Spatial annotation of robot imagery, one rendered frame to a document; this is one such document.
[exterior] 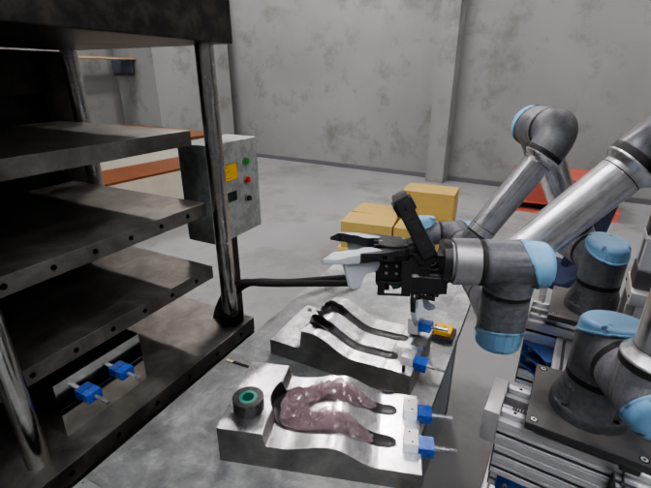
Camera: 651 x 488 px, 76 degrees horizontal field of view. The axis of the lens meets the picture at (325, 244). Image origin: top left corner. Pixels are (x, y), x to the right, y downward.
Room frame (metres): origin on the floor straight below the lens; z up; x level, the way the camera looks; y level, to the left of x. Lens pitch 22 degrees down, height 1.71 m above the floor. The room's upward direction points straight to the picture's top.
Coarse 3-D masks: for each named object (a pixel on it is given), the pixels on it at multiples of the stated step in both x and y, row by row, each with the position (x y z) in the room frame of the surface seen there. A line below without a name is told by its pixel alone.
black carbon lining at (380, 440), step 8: (280, 384) 0.93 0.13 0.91; (272, 392) 0.90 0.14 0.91; (280, 392) 0.93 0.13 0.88; (272, 400) 0.89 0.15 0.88; (280, 400) 0.91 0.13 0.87; (272, 408) 0.84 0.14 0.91; (280, 408) 0.88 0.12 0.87; (376, 408) 0.90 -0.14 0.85; (384, 408) 0.90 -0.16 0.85; (392, 408) 0.90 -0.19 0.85; (280, 424) 0.81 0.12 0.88; (376, 440) 0.79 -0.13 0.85; (384, 440) 0.79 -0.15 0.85; (392, 440) 0.79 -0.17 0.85
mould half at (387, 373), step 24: (312, 312) 1.39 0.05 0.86; (336, 312) 1.27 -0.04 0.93; (360, 312) 1.31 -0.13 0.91; (288, 336) 1.23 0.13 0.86; (312, 336) 1.13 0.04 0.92; (360, 336) 1.19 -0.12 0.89; (408, 336) 1.19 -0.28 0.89; (312, 360) 1.14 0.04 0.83; (336, 360) 1.09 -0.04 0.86; (360, 360) 1.06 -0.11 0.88; (384, 360) 1.06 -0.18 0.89; (384, 384) 1.02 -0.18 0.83; (408, 384) 0.99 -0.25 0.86
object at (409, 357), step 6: (408, 348) 1.08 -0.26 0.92; (402, 354) 1.05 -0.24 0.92; (408, 354) 1.05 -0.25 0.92; (414, 354) 1.05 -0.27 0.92; (402, 360) 1.04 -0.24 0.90; (408, 360) 1.03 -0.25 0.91; (414, 360) 1.04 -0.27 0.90; (420, 360) 1.04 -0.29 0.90; (426, 360) 1.04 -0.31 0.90; (414, 366) 1.03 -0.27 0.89; (420, 366) 1.02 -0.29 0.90; (426, 366) 1.02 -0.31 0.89; (432, 366) 1.02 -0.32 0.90; (444, 372) 1.00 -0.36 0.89
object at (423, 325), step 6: (408, 318) 1.20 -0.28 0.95; (408, 324) 1.20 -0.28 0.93; (420, 324) 1.18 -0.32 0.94; (426, 324) 1.17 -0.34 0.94; (432, 324) 1.19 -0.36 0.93; (408, 330) 1.19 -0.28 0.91; (414, 330) 1.18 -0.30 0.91; (420, 330) 1.18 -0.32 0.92; (426, 330) 1.17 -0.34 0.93; (444, 330) 1.16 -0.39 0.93
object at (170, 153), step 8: (168, 128) 7.26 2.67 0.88; (192, 136) 6.29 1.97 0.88; (200, 136) 6.34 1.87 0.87; (160, 152) 6.25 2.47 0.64; (168, 152) 6.16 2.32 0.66; (176, 152) 6.06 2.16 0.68; (120, 160) 6.79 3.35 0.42; (128, 160) 6.69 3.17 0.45; (136, 160) 6.58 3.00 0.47; (144, 160) 6.46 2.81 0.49; (152, 160) 6.36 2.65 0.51; (104, 168) 7.07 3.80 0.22
